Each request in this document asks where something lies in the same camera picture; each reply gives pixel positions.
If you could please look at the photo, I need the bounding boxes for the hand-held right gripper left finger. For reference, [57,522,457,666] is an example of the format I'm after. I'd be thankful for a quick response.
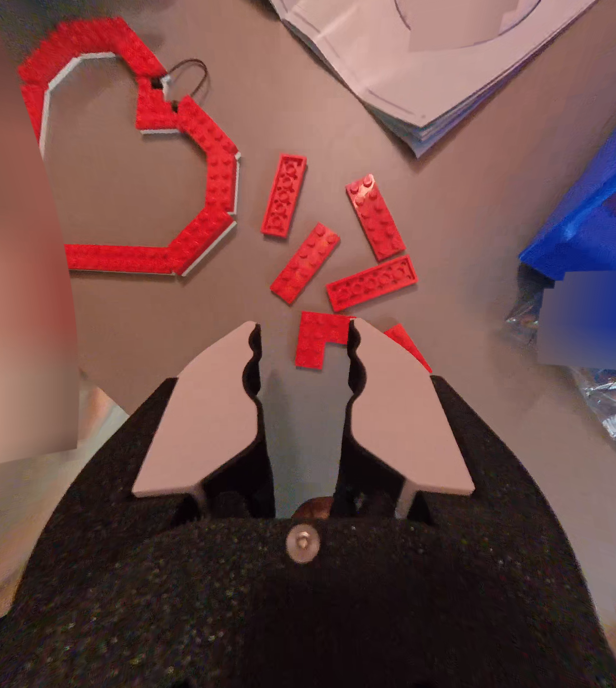
[132,321,263,498]

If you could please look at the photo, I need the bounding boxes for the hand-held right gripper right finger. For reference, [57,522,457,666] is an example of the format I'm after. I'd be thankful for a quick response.
[347,318,475,495]

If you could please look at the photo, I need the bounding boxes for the red corner plate brick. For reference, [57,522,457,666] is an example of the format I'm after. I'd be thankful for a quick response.
[295,311,365,370]

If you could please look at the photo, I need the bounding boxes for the red long plate brick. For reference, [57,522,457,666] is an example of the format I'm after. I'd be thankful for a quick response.
[327,255,418,314]
[261,154,308,239]
[270,222,341,305]
[346,173,407,261]

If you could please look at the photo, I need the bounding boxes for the red brick heart frame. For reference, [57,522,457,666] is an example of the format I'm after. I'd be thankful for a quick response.
[18,16,242,277]

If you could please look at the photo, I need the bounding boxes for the blue plastic bin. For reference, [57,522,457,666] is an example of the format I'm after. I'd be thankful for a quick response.
[519,94,616,366]

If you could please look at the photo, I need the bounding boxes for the black string with end studs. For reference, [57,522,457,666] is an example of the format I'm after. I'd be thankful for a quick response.
[165,58,210,104]

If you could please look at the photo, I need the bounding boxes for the white instruction booklet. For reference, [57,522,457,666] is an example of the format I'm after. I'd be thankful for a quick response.
[270,0,602,158]

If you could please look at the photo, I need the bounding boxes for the grey desk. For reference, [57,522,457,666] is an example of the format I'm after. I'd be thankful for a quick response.
[0,0,616,688]

